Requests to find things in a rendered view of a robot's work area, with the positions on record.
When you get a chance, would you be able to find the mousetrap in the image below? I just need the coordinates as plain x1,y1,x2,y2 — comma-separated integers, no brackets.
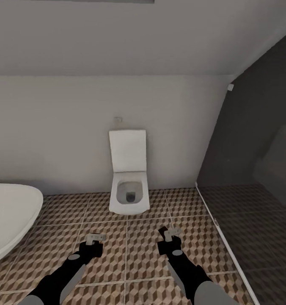
158,226,167,238

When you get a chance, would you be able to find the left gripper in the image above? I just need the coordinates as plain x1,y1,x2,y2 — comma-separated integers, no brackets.
79,242,103,260

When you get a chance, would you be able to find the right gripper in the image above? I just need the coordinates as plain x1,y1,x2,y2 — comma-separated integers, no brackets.
157,237,181,255

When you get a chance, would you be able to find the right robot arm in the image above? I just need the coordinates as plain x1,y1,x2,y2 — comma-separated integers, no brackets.
157,228,241,305

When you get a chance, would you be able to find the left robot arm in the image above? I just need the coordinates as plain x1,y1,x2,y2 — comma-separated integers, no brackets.
17,233,107,305

